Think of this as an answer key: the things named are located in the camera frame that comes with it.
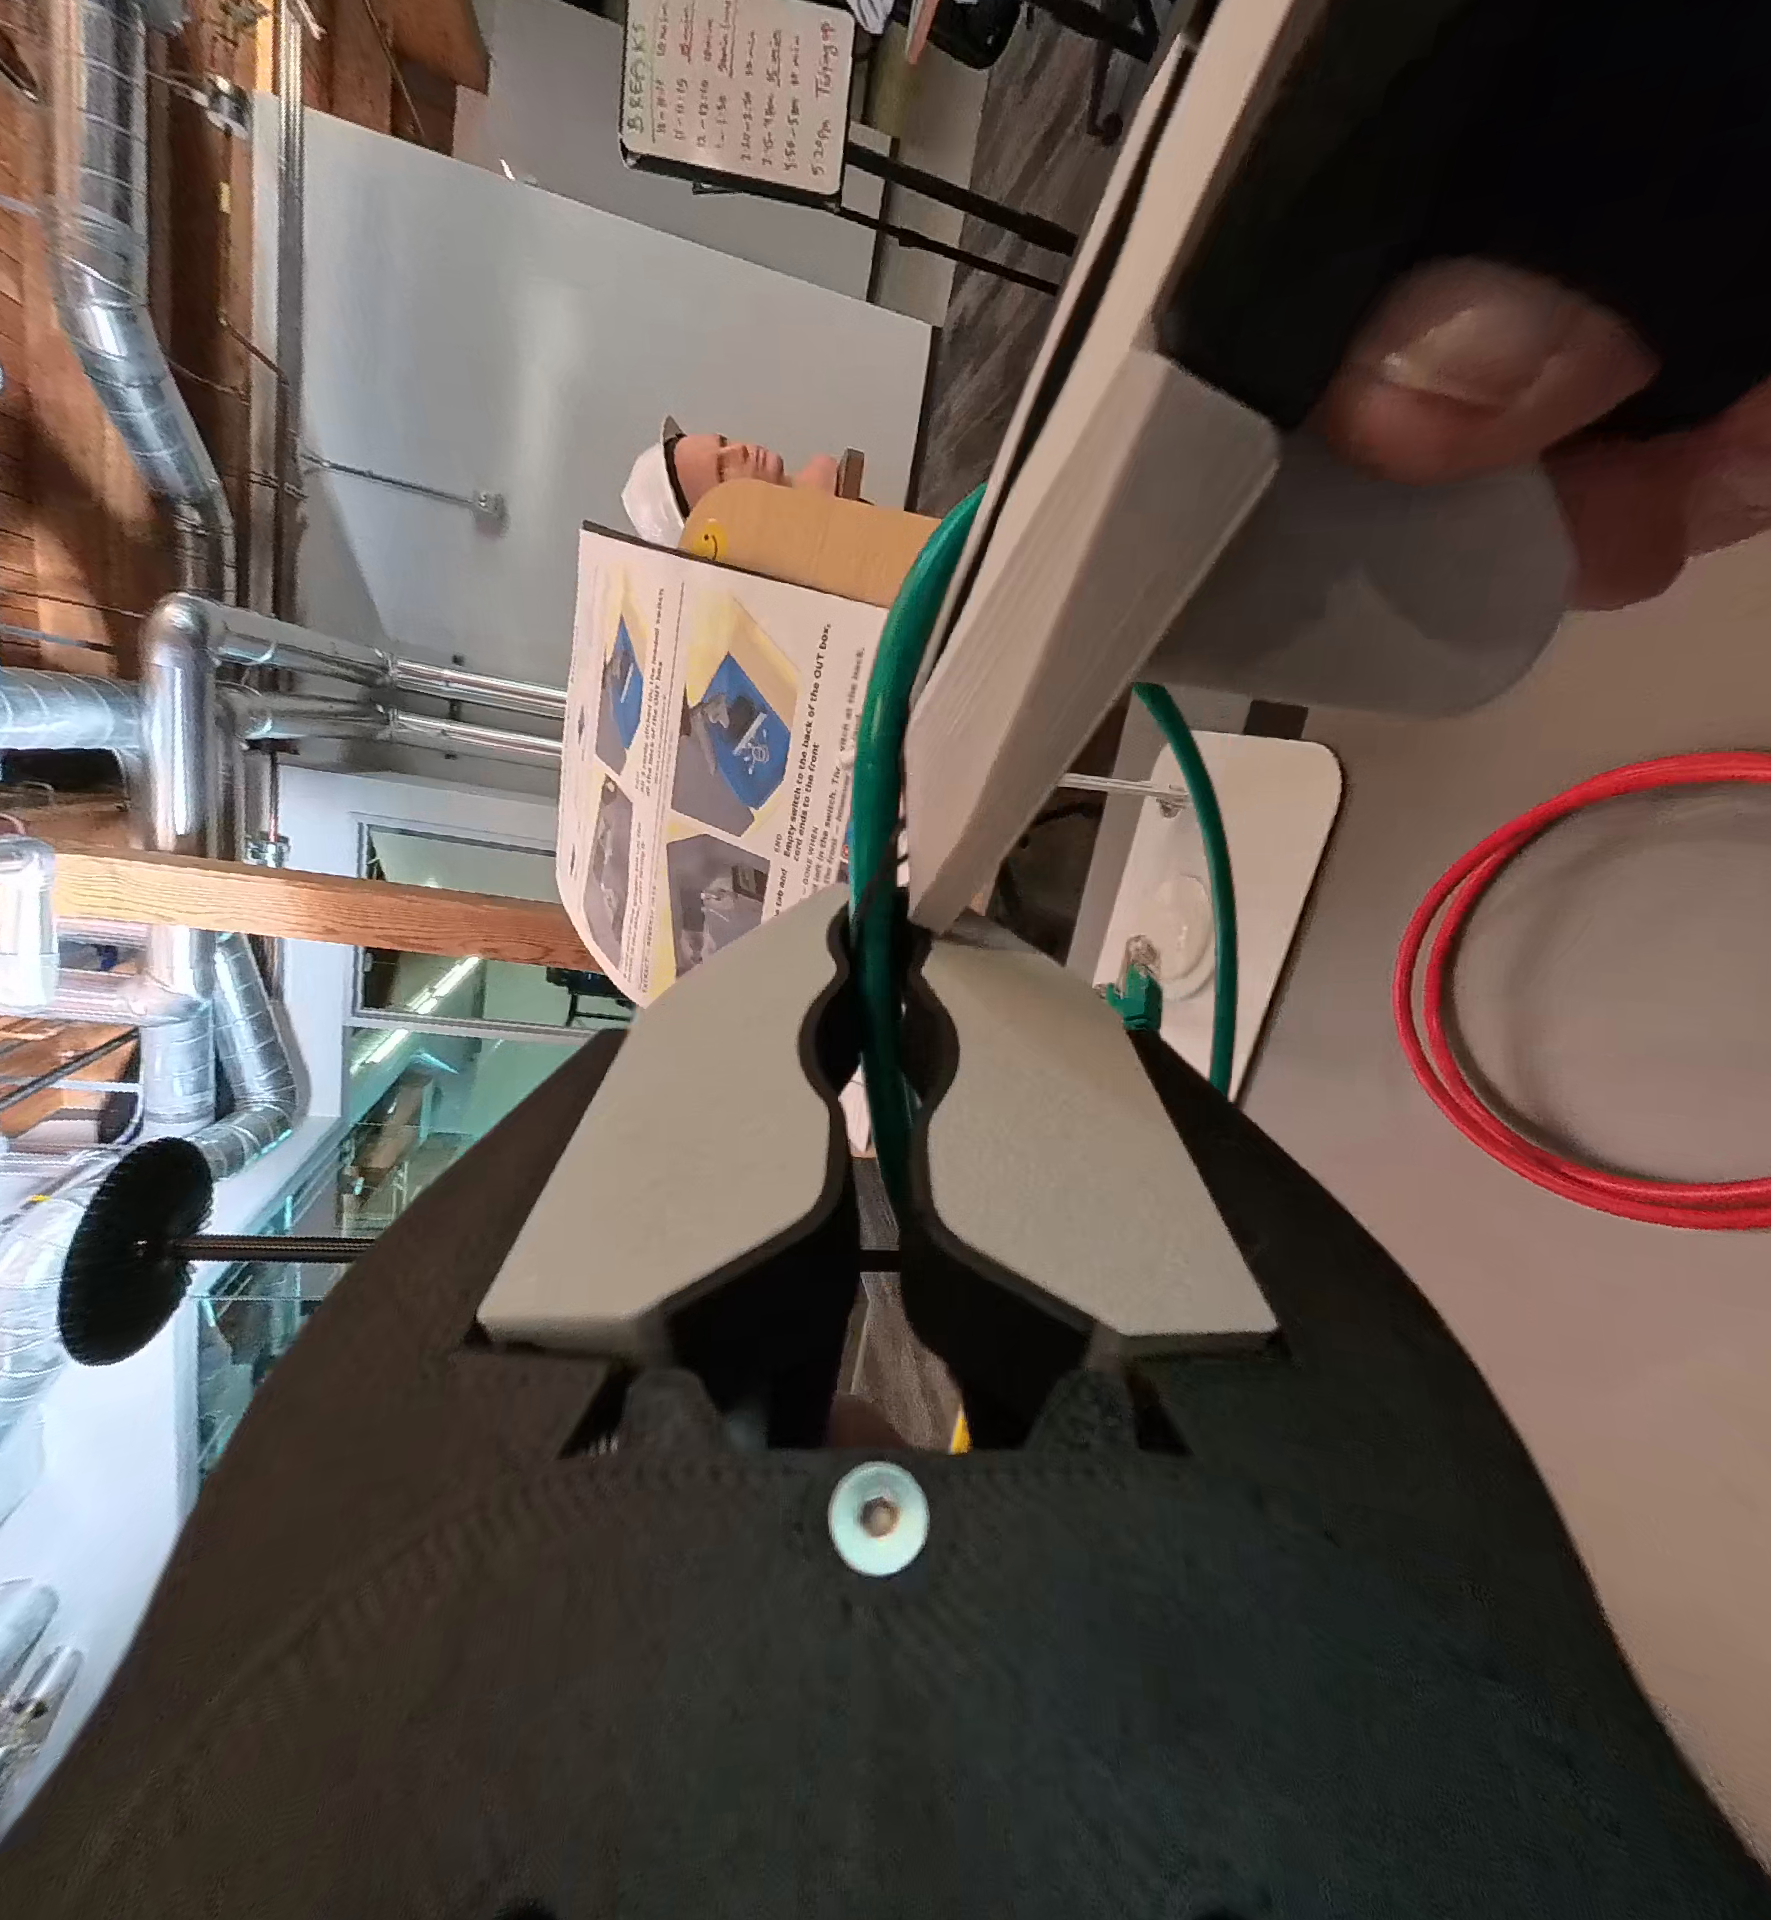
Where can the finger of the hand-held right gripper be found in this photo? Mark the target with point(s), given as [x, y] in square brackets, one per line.
[1096, 601]

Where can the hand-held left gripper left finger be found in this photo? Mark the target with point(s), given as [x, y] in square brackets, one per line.
[675, 1156]

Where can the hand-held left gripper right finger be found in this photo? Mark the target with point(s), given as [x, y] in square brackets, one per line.
[1096, 1170]

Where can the mannequin head white cap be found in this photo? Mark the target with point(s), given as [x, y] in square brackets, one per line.
[735, 465]

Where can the printed instruction sheet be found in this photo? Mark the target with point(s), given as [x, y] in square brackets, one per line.
[646, 676]

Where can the handwritten whiteboard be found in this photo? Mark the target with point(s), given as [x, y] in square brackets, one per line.
[735, 105]

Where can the white partition panel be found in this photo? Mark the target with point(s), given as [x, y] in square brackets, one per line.
[526, 346]

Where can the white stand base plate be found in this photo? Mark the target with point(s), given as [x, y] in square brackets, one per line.
[1275, 842]

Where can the silver pipe duct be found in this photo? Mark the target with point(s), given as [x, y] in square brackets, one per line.
[136, 346]

